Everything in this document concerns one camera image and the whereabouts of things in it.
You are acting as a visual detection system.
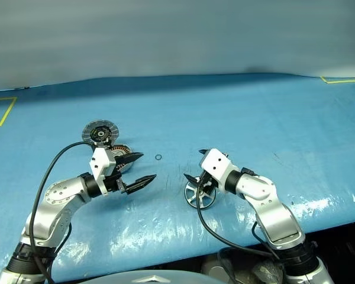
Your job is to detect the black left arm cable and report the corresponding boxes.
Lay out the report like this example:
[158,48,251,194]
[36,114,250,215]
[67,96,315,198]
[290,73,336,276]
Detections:
[29,141,107,284]

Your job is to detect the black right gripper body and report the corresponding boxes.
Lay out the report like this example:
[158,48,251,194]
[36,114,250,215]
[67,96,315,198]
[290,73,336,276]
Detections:
[198,170,218,193]

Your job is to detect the yellow tape outline with tick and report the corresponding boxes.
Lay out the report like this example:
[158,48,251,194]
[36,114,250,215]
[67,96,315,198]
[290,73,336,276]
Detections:
[321,76,355,85]

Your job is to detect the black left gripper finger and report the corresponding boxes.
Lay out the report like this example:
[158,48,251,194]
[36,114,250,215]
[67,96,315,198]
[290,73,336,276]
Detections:
[115,151,145,173]
[123,173,158,195]

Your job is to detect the grey robot torso with logo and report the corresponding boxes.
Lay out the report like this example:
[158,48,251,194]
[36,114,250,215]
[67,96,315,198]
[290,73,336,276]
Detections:
[82,269,214,284]

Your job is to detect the grey rounded shape under table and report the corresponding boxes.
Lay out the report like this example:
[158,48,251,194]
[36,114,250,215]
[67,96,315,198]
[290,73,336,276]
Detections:
[201,253,236,284]

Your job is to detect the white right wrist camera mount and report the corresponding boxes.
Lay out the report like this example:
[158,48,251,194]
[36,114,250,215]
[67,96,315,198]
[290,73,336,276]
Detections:
[199,149,241,192]

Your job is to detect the blue plastic table cover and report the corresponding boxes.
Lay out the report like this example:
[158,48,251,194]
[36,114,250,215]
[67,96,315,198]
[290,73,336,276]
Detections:
[0,72,355,282]

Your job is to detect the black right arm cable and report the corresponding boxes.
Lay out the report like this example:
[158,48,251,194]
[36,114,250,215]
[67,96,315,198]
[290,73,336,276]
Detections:
[196,183,288,284]

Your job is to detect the yellow tape square outline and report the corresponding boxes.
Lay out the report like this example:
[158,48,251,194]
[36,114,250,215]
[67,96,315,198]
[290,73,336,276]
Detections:
[0,96,18,128]

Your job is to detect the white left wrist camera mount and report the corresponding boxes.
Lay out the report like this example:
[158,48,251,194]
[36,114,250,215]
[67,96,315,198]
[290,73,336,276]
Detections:
[88,147,117,196]

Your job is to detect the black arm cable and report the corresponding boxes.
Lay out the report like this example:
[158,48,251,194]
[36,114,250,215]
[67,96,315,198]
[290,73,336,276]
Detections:
[29,141,107,284]
[196,183,288,284]

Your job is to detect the silver spoked wheel part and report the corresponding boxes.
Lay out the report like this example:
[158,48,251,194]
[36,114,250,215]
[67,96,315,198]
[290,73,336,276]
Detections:
[183,178,217,209]

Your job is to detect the silver motor housing with stator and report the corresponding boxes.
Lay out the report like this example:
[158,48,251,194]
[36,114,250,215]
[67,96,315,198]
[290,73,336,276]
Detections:
[109,144,135,174]

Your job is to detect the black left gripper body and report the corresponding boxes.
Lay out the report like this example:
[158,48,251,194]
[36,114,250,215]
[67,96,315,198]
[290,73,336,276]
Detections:
[105,158,128,195]

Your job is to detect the grey finned rotor disc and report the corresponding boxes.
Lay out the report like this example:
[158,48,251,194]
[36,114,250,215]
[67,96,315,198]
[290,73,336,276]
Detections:
[82,119,120,146]

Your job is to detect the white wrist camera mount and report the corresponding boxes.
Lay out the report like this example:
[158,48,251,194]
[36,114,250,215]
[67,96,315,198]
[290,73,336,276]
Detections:
[88,147,117,196]
[199,149,241,192]

